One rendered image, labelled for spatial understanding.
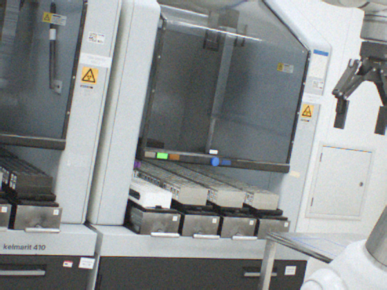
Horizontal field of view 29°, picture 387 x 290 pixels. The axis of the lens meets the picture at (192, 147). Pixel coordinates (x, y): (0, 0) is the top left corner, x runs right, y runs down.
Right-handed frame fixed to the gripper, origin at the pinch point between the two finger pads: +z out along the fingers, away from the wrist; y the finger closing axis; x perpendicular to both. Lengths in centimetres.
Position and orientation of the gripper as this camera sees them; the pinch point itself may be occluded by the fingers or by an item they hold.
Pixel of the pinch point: (360, 126)
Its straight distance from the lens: 184.7
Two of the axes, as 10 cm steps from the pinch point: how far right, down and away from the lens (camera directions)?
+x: -5.2, -1.8, 8.4
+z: -1.8, 9.8, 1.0
